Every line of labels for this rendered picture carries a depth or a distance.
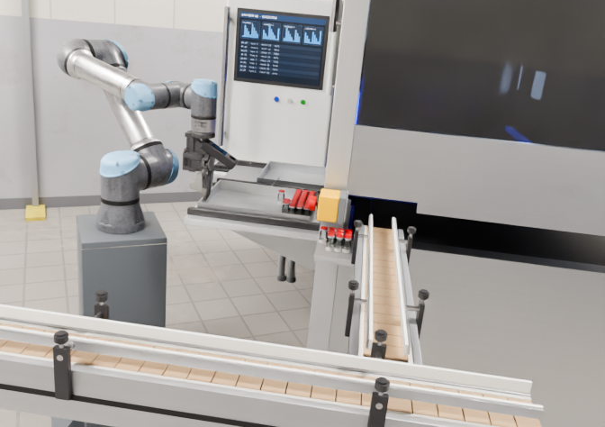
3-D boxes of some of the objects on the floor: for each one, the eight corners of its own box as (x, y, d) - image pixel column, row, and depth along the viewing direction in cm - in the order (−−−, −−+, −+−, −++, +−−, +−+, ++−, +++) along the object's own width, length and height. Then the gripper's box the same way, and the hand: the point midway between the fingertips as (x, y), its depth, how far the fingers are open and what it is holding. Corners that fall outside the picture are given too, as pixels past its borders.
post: (313, 473, 197) (401, -262, 133) (311, 486, 191) (402, -275, 127) (294, 469, 197) (373, -264, 133) (292, 483, 191) (373, -277, 127)
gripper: (191, 127, 177) (189, 193, 184) (182, 132, 169) (180, 202, 175) (219, 131, 176) (215, 196, 183) (211, 136, 168) (208, 205, 174)
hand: (207, 196), depth 178 cm, fingers closed, pressing on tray
